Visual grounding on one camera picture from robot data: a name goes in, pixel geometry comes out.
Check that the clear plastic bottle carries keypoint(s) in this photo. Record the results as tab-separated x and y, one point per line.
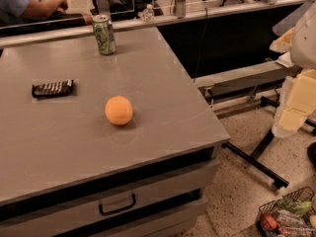
148	14

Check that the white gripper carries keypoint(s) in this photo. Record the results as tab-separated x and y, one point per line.
304	39

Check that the black drawer handle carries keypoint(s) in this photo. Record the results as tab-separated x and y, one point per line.
113	205

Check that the wire basket with groceries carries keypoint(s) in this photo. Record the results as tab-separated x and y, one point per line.
292	215

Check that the person in blue shirt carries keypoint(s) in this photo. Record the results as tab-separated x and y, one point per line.
17	12

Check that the grey drawer cabinet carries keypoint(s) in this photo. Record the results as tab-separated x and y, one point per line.
168	201

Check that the black rxbar chocolate bar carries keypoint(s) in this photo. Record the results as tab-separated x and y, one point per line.
53	89

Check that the white tissue packet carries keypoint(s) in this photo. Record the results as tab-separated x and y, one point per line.
285	60

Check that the orange fruit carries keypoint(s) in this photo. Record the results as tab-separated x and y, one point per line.
118	110

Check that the black metal floor stand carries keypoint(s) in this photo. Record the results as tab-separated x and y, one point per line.
252	159

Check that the green soda can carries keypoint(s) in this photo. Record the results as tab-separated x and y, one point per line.
104	34

